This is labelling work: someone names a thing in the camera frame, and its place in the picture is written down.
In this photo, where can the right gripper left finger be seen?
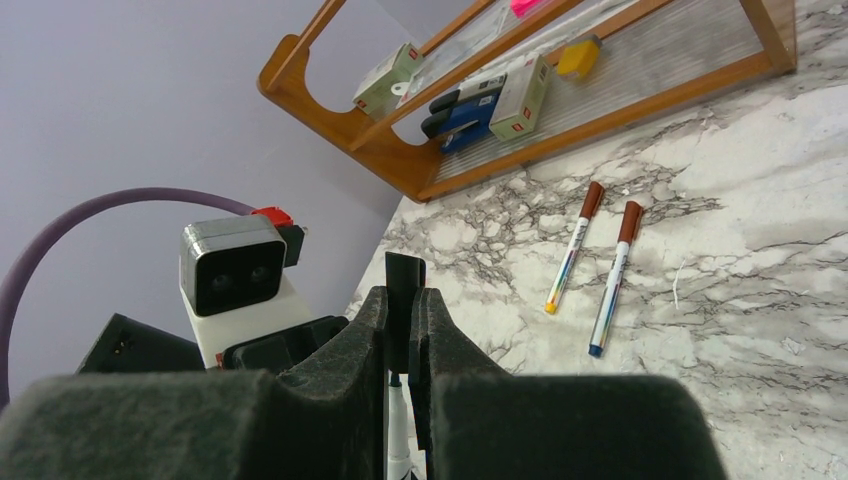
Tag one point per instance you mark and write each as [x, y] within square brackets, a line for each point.
[322, 419]

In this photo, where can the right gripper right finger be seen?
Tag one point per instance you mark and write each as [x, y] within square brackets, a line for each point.
[474, 420]

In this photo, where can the white pen green end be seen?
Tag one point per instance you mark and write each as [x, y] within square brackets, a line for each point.
[399, 464]

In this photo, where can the white marker black tip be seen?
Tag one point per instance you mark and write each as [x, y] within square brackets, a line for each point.
[604, 318]

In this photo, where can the black pen cap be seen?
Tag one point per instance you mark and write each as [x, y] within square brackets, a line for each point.
[405, 276]

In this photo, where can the brown pen cap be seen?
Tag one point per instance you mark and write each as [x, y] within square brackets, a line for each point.
[592, 200]
[631, 222]

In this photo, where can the white marker yellow end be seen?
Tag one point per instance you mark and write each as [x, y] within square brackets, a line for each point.
[558, 288]

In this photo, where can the blue box lower shelf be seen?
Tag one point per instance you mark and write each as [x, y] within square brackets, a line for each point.
[462, 117]

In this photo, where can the wooden shelf rack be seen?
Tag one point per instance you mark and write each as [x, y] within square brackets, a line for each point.
[656, 56]

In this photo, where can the white green box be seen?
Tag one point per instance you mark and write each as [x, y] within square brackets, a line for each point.
[381, 88]

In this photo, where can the small beige box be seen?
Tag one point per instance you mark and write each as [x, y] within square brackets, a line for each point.
[519, 104]

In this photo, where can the yellow sharpener lower shelf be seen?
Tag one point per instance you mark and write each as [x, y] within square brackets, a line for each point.
[579, 57]

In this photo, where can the pink plastic item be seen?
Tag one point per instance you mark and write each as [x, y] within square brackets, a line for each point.
[524, 8]

